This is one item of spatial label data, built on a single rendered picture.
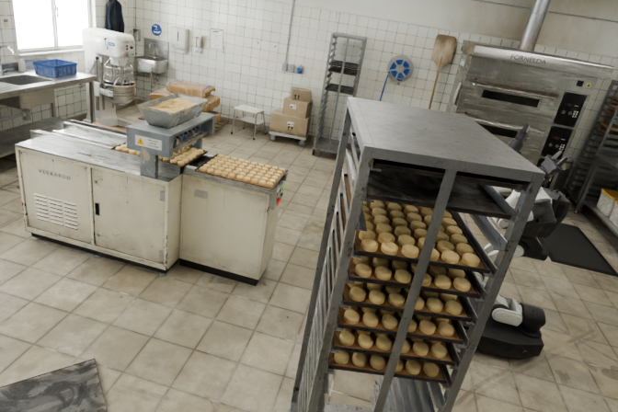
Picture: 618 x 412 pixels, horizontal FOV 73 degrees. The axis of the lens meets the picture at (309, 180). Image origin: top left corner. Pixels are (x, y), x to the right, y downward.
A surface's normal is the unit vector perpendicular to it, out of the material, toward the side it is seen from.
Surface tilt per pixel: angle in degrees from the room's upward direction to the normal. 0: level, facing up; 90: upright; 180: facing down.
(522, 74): 90
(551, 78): 90
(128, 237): 90
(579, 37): 90
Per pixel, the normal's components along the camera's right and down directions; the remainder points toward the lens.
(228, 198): -0.22, 0.34
